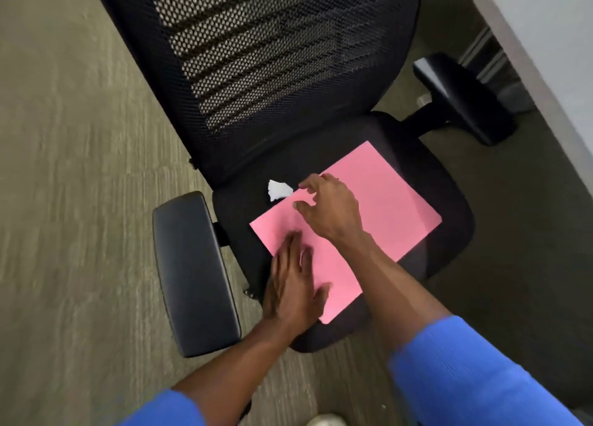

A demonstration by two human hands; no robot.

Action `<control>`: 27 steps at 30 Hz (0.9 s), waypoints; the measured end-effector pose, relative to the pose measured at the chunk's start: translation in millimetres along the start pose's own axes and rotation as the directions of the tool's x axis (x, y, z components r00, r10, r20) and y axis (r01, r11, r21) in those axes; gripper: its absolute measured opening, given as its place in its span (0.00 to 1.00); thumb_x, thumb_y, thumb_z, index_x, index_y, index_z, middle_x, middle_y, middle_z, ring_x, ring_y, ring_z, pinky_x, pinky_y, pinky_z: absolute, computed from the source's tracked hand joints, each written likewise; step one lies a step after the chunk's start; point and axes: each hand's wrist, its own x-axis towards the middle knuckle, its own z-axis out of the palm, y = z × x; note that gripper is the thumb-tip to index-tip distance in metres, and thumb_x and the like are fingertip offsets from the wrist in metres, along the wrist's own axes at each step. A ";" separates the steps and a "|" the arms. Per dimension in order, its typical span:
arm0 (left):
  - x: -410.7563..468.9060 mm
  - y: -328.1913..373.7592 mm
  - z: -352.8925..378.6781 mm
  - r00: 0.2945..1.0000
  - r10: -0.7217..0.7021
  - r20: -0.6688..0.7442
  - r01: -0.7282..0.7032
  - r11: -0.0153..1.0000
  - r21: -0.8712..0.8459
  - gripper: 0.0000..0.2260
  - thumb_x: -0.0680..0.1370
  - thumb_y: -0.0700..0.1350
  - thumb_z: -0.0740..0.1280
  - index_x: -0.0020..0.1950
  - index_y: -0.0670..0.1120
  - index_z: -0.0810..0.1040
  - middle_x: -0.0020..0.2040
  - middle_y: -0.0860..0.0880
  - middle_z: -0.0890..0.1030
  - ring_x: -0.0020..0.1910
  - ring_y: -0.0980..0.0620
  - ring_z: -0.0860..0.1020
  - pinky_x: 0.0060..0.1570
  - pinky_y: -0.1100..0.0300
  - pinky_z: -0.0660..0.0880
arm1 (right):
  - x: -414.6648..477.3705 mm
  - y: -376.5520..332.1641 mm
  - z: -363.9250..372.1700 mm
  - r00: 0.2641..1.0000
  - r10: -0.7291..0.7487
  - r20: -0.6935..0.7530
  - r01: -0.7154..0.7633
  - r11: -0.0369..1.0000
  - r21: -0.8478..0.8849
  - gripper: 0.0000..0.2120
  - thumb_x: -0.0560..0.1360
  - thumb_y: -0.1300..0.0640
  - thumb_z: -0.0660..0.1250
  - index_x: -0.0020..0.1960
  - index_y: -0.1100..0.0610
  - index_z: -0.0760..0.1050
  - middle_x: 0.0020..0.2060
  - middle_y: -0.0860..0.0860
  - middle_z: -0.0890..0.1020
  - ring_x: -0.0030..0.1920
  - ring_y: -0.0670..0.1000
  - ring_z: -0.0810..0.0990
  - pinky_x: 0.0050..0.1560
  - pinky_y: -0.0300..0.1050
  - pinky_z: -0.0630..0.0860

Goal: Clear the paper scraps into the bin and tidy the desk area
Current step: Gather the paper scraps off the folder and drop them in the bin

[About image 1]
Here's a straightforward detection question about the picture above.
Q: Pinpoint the person's right blue sleeve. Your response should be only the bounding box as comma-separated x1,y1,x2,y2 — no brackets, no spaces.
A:
387,315,584,426

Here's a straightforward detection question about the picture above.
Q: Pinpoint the person's left hand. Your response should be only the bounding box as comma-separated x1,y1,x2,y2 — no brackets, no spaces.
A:
261,230,332,335

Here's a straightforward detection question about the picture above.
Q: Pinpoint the white desk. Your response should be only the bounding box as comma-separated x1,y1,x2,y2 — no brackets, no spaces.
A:
458,0,593,195

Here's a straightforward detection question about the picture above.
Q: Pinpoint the single white paper scrap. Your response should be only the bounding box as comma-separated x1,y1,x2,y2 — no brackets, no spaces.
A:
267,179,295,203

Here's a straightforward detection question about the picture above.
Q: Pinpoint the person's left white sneaker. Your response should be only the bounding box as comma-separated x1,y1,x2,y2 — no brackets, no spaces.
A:
305,413,348,426

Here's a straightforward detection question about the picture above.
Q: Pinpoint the person's right hand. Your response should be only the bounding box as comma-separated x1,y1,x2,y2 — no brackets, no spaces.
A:
292,173,367,246

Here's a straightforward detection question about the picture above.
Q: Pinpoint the black mesh office chair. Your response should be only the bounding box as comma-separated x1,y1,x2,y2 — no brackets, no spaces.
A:
88,0,518,359

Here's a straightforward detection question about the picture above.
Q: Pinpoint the pink paper folder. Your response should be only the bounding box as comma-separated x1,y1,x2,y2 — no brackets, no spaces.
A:
249,141,444,325

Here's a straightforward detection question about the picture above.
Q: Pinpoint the person's left forearm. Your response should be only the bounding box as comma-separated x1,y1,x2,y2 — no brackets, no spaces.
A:
171,317,297,426

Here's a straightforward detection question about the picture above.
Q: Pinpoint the person's right forearm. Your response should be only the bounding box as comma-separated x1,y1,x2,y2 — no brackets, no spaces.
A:
333,233,453,357

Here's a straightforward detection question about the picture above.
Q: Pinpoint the person's blue sleeve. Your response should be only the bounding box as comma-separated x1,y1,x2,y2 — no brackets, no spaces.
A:
387,315,584,426
118,390,207,426

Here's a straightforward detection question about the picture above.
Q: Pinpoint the person's left blue sleeve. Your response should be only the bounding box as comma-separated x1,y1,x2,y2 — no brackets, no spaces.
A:
118,390,207,426

